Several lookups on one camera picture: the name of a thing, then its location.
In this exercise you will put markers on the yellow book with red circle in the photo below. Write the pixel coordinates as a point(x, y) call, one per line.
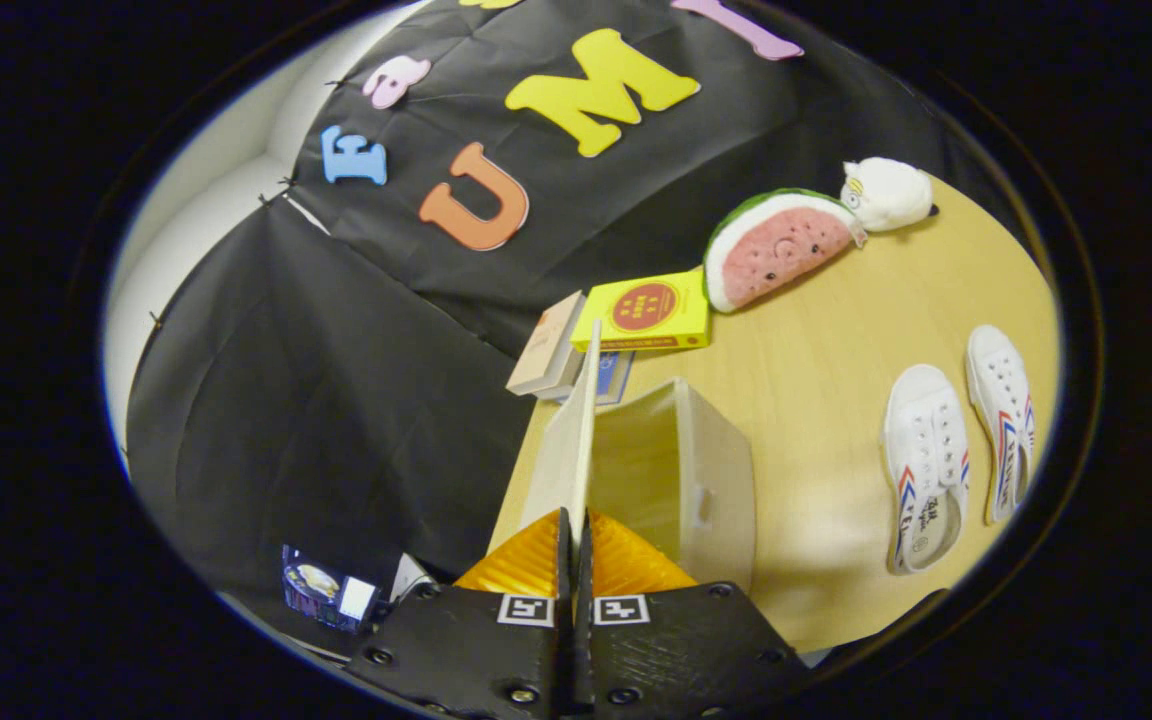
point(646, 310)

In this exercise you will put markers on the white canvas shoe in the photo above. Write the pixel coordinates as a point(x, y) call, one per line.
point(1001, 400)
point(926, 450)

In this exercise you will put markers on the watermelon slice plush toy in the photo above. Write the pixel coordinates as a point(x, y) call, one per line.
point(781, 250)

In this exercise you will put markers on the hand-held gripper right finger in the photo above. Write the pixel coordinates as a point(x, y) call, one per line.
point(676, 650)

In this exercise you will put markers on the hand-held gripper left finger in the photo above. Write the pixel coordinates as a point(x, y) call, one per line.
point(476, 650)

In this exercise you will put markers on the white plush toy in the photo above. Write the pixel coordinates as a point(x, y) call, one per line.
point(886, 192)

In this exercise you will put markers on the beige storage box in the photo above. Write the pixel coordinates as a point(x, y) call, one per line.
point(716, 480)

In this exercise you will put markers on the blue printed package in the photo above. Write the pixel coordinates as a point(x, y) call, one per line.
point(321, 588)

